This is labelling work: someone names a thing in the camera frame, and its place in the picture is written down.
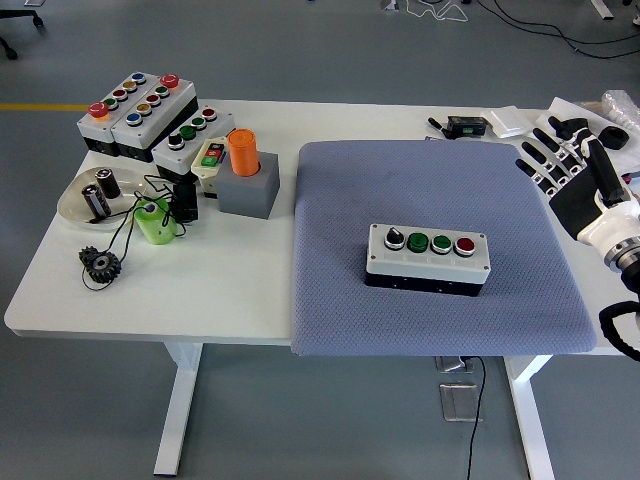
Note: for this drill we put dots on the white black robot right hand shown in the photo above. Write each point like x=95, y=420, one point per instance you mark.
x=575, y=200

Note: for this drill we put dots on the grey four-control button box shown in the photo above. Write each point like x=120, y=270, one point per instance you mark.
x=167, y=158
x=425, y=265

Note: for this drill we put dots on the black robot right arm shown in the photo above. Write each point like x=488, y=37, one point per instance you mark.
x=631, y=265

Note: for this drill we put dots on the grey five-button control box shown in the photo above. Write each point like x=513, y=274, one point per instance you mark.
x=90, y=131
x=130, y=136

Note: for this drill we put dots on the white paper sheet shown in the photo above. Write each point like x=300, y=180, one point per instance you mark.
x=555, y=107

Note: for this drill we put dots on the white flat box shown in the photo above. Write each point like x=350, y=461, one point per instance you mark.
x=507, y=122

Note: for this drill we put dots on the clear bubble wrap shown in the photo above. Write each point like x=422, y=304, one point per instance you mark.
x=622, y=107

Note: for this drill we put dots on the black device green label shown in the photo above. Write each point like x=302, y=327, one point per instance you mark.
x=465, y=127

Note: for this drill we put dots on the grey-blue textured mat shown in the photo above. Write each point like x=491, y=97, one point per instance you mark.
x=390, y=200

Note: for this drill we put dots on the small metal floor plate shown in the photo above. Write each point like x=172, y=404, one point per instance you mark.
x=447, y=364

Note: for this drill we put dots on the white table leg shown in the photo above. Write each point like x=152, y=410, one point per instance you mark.
x=177, y=410
x=532, y=425

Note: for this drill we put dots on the large metal floor plate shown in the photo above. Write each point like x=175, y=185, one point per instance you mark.
x=457, y=402

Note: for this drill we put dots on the grey cube block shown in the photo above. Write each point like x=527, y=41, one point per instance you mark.
x=245, y=197

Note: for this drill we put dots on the orange cylinder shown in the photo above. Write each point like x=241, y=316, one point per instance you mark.
x=242, y=152

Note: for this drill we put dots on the small black box device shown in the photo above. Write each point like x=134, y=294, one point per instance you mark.
x=185, y=200

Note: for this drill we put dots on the green plastic cylinder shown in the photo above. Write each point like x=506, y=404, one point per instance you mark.
x=155, y=227

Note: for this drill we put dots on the black cylindrical capacitor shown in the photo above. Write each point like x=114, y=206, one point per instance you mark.
x=96, y=200
x=108, y=184

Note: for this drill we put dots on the black metal gear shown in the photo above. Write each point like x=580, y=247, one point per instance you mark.
x=107, y=270

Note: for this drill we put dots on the clear shallow dish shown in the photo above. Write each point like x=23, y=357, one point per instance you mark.
x=72, y=205

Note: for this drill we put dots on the black office chair base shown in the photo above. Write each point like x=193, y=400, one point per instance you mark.
x=27, y=15

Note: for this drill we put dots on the beige red-green switch box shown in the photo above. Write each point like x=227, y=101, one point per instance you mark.
x=202, y=170

